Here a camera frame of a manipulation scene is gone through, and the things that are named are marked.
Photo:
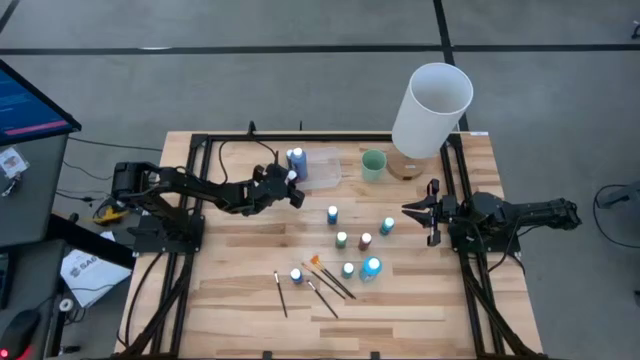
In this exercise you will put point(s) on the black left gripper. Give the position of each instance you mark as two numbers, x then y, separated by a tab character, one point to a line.
270	192

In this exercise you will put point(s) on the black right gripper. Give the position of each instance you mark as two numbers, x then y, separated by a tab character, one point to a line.
447	210

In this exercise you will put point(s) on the large periwinkle paint bottle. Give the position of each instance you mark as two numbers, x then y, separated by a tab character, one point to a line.
299	165

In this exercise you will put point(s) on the clear plastic bin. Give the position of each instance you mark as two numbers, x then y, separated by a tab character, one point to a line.
325	172

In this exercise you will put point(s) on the small turquoise paint bottle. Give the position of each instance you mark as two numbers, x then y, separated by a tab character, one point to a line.
386	226

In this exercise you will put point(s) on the small sky blue paint bottle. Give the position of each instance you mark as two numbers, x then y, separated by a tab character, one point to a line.
332	216

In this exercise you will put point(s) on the small dark red paint bottle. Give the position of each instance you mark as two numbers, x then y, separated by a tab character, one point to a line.
364	242

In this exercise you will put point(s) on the large turquoise paint bottle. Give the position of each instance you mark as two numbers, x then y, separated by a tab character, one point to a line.
370	269

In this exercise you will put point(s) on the small teal green paint bottle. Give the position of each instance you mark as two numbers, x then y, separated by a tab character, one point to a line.
348	270

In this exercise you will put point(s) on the black paintbrush narrow orange bristles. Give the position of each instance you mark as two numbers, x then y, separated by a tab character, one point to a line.
325	282

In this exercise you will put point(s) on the black paintbrush wide orange bristles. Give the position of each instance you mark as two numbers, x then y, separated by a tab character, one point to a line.
337	282

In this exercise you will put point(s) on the black paintbrush silver ferrule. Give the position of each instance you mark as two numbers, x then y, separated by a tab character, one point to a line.
322	299
280	295

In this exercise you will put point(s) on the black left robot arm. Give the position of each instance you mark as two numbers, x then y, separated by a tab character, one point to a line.
200	189

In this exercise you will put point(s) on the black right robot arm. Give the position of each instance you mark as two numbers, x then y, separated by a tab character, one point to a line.
525	210

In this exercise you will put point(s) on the pale green cup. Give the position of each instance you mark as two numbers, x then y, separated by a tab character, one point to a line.
374	167

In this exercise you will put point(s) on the white shade wooden base lamp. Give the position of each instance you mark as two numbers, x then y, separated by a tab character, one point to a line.
432	115

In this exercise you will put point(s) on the white printed paper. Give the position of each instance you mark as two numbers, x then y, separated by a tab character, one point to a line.
92	277

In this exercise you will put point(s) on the white tape roll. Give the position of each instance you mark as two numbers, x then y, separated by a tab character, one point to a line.
60	304

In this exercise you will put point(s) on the monitor with blue screen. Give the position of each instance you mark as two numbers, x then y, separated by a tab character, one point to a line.
25	110

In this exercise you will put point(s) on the white badge card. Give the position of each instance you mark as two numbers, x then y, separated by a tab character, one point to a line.
12	162

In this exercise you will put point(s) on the black computer mouse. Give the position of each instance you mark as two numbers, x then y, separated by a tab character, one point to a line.
17	332

